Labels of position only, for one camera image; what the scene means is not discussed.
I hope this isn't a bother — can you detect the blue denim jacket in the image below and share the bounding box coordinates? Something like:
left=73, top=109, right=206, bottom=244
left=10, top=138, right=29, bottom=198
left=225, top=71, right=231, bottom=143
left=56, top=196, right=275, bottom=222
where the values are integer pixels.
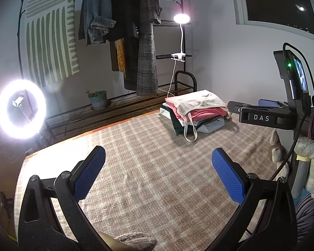
left=78, top=0, right=116, bottom=46

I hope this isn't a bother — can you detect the stack of clothes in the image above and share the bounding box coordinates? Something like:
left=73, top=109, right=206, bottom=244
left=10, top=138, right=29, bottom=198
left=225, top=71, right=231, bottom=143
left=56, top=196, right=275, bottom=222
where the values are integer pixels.
left=165, top=89, right=229, bottom=143

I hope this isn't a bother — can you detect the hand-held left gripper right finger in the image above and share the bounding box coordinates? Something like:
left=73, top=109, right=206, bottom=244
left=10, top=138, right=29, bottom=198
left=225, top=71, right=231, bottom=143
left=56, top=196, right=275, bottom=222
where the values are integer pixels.
left=208, top=148, right=299, bottom=251

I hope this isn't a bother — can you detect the dark green folded garment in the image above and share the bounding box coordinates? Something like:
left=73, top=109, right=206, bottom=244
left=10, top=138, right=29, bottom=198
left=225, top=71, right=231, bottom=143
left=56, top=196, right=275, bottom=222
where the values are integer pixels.
left=171, top=116, right=199, bottom=136

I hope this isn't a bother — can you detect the white lamp cable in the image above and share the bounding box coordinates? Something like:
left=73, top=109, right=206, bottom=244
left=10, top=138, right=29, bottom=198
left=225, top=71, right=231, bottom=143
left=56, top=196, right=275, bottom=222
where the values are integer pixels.
left=157, top=59, right=177, bottom=99

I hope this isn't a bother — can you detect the person's striped clothing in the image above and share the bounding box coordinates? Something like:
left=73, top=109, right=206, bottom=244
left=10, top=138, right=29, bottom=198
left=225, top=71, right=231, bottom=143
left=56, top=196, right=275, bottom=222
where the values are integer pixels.
left=294, top=192, right=314, bottom=251

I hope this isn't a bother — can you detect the white clip lamp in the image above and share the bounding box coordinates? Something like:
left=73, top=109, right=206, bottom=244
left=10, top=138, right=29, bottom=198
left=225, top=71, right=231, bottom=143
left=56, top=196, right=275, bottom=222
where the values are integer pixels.
left=171, top=14, right=191, bottom=63

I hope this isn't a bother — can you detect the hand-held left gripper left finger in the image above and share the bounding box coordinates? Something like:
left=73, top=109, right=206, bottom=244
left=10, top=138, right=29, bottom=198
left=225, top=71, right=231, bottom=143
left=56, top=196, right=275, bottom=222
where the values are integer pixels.
left=17, top=145, right=106, bottom=251

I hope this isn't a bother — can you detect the black metal clothes rack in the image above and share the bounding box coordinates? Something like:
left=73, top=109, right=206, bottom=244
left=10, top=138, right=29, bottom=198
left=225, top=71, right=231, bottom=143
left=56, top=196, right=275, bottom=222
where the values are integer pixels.
left=17, top=0, right=198, bottom=147

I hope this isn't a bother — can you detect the grey plaid coat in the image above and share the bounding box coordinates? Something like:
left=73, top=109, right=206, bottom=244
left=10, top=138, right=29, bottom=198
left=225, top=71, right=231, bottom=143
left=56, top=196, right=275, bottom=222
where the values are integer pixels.
left=124, top=0, right=163, bottom=96

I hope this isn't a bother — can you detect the pink folded garment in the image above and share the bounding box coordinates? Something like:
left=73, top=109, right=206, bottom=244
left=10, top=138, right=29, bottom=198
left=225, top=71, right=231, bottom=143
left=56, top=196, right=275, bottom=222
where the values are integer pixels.
left=165, top=102, right=231, bottom=126

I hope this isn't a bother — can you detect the potted plant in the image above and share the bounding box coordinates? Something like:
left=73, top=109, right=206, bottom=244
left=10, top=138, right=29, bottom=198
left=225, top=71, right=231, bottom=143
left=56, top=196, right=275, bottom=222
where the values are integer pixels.
left=86, top=89, right=108, bottom=110

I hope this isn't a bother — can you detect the black clamp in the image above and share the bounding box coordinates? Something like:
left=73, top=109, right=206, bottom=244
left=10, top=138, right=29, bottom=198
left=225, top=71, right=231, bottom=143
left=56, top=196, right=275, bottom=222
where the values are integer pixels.
left=0, top=191, right=15, bottom=215

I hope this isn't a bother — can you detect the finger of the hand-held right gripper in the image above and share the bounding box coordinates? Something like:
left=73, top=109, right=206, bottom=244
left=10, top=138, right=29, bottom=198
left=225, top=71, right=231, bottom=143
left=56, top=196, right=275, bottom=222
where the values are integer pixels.
left=258, top=99, right=289, bottom=108
left=227, top=100, right=253, bottom=115

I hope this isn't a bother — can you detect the green striped wall hanging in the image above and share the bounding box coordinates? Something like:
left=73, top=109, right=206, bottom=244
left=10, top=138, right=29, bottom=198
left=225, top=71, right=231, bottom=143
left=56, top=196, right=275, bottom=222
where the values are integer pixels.
left=23, top=0, right=80, bottom=88

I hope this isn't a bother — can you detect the beige plaid blanket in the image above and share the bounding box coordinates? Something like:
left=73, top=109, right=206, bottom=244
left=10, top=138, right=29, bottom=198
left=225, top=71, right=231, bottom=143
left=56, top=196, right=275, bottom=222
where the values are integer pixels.
left=14, top=108, right=291, bottom=251

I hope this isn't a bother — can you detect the light blue folded garment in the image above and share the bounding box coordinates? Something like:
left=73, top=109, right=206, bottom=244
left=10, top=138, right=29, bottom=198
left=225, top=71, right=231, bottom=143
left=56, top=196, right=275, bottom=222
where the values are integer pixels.
left=197, top=116, right=225, bottom=134

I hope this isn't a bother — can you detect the ring light phone holder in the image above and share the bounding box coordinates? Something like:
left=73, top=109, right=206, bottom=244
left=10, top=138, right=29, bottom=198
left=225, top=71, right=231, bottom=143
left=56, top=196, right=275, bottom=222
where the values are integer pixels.
left=12, top=93, right=25, bottom=108

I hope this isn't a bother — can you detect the black hanging garment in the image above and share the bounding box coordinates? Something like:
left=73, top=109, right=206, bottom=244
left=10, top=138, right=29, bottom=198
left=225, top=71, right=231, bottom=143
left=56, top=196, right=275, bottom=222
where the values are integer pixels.
left=108, top=0, right=142, bottom=41

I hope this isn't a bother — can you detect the white folded garment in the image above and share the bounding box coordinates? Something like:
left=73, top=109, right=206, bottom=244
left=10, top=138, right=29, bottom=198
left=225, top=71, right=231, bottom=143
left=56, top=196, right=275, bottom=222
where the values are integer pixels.
left=161, top=103, right=174, bottom=119

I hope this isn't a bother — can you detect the white ring light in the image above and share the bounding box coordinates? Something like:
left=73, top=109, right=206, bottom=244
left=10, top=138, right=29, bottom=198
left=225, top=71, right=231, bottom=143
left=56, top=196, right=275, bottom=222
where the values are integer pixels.
left=0, top=80, right=47, bottom=140

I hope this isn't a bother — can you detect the black cable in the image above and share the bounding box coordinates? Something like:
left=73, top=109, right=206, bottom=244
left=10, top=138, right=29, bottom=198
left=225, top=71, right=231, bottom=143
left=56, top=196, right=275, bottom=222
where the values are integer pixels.
left=242, top=42, right=314, bottom=242

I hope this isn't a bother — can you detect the yellow hanging garment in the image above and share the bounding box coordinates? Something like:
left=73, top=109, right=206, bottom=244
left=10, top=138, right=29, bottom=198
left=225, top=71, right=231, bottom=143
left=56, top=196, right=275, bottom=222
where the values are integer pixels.
left=110, top=39, right=126, bottom=74

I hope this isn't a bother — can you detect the window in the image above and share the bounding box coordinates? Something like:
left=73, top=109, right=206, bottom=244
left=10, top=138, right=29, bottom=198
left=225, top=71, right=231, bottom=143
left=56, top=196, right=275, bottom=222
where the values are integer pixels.
left=229, top=0, right=314, bottom=42

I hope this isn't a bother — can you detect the person's left hand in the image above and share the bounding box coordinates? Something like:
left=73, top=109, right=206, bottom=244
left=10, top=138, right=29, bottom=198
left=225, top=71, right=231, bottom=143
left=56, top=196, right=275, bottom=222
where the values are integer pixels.
left=115, top=231, right=157, bottom=251

